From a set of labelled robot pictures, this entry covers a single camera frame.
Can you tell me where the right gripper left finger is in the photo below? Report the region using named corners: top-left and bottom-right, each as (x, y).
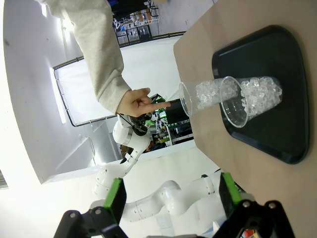
top-left (53, 177), bottom-right (128, 238)

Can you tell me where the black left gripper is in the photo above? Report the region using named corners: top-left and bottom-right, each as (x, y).
top-left (129, 93), bottom-right (167, 137)

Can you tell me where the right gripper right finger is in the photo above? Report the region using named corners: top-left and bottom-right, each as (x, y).
top-left (215, 172), bottom-right (295, 238)

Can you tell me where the clear plastic cup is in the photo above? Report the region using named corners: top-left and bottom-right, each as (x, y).
top-left (219, 76), bottom-right (283, 129)
top-left (178, 78), bottom-right (240, 118)

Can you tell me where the crushed ice pile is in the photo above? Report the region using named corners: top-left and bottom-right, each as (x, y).
top-left (239, 76), bottom-right (283, 117)
top-left (195, 79), bottom-right (239, 110)

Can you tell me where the person's right forearm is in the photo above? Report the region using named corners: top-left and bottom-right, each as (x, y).
top-left (93, 57), bottom-right (132, 116)

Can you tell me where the person's right hand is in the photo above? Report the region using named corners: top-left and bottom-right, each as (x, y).
top-left (115, 87), bottom-right (172, 117)

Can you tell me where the equipment rack with green lights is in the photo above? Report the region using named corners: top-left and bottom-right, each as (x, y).
top-left (148, 99), bottom-right (195, 152)

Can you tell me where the person in beige sweatshirt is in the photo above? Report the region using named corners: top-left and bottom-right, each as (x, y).
top-left (46, 0), bottom-right (124, 75)

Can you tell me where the black plastic serving tray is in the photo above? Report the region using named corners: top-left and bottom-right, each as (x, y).
top-left (211, 24), bottom-right (310, 165)

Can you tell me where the white screen with black frame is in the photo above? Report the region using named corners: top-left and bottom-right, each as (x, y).
top-left (49, 31), bottom-right (188, 128)

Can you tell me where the white wire shelf cart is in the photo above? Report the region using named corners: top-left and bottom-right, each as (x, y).
top-left (112, 0), bottom-right (160, 45)

